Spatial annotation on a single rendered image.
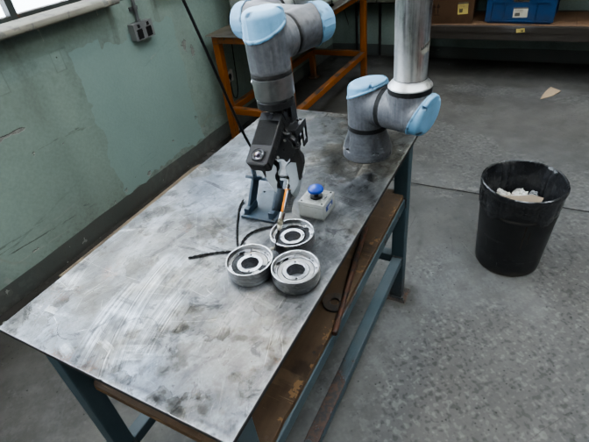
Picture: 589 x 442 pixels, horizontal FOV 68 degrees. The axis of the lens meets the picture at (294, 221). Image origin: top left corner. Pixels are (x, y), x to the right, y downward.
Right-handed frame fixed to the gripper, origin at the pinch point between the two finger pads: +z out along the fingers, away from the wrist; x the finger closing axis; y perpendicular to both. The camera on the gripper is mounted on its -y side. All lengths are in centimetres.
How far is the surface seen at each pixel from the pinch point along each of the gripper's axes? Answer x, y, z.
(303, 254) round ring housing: -3.2, -2.7, 14.1
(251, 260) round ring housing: 8.2, -6.1, 15.2
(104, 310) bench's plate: 34.2, -26.5, 16.2
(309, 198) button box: 1.7, 16.6, 12.7
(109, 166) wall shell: 154, 95, 60
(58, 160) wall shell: 157, 68, 42
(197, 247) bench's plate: 24.7, -3.2, 16.5
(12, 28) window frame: 147, 70, -20
